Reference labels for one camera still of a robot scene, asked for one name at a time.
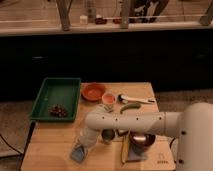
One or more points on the large orange bowl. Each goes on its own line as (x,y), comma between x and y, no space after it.
(93,91)

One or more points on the white handled brush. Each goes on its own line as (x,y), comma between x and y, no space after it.
(123,97)

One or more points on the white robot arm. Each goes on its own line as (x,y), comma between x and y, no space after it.
(193,128)

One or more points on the blue cloth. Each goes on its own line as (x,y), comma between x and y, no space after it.
(135,155)

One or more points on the yellow banana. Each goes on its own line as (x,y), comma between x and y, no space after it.
(125,149)

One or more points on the green cucumber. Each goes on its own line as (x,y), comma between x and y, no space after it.
(130,106)

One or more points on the green plastic tray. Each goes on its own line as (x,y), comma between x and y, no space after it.
(56,92)

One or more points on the blue sponge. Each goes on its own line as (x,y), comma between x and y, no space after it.
(78,153)

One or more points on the dark metal bowl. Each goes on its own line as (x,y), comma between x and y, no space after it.
(141,140)

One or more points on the dark grape bunch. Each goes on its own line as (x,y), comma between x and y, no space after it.
(58,111)

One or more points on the small dark cup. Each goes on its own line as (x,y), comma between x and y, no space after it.
(107,135)

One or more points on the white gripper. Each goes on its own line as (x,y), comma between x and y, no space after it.
(88,137)

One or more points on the small orange cup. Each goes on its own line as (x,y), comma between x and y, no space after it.
(108,98)

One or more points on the red object on shelf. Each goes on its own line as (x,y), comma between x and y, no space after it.
(100,21)

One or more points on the black small tool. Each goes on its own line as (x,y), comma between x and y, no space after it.
(121,133)

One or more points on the white bottle on shelf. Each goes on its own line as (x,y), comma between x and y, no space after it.
(83,19)

